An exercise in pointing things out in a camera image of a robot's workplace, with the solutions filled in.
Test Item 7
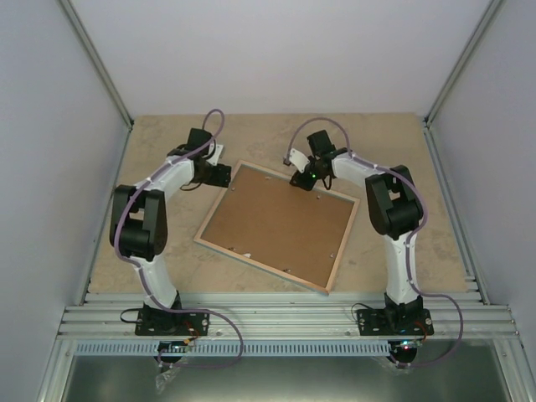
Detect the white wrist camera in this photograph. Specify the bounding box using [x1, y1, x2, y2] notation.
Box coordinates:
[206, 142, 224, 166]
[283, 148, 310, 173]

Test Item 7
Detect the grey slotted cable duct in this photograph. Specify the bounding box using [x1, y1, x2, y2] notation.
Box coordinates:
[75, 340, 390, 358]

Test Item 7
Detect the left aluminium corner post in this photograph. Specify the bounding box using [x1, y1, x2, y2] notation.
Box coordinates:
[57, 0, 134, 130]

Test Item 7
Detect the small circuit board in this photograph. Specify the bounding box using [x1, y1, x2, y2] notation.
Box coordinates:
[394, 338, 422, 350]
[157, 338, 195, 353]

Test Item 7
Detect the left small circuit board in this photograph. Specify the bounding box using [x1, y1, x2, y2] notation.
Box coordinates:
[157, 338, 195, 353]

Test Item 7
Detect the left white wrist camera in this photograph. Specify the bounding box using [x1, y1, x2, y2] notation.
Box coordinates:
[206, 142, 224, 166]

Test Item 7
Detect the blue wooden picture frame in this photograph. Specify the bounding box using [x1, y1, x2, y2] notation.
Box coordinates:
[193, 158, 362, 296]

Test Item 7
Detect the right aluminium corner post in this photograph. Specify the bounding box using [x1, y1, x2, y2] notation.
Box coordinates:
[422, 0, 506, 129]

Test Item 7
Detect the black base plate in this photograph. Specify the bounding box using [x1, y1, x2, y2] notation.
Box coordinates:
[134, 308, 209, 337]
[357, 308, 435, 337]

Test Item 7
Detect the clear plastic bag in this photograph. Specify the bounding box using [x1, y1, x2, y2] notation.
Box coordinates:
[155, 368, 177, 394]

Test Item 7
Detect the aluminium rail base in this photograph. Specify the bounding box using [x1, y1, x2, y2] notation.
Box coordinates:
[58, 283, 519, 340]

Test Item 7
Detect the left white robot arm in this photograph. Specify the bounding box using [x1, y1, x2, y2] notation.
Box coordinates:
[110, 128, 231, 334]

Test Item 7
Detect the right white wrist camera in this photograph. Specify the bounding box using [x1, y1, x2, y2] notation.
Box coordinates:
[283, 148, 310, 173]

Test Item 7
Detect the brown cardboard backing board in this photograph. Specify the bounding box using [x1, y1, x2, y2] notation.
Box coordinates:
[201, 163, 357, 290]

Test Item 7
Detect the right small circuit board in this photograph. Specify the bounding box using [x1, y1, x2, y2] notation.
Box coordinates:
[394, 338, 422, 350]

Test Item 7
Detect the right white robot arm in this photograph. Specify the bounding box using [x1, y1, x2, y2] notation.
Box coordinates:
[284, 130, 434, 338]

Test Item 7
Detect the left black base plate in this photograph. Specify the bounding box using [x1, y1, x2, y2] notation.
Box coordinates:
[134, 308, 209, 337]

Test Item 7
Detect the aluminium corner post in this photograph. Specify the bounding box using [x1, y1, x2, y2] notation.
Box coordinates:
[57, 0, 134, 130]
[422, 0, 506, 129]

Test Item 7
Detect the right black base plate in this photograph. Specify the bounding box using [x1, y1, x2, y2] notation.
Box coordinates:
[357, 308, 435, 337]

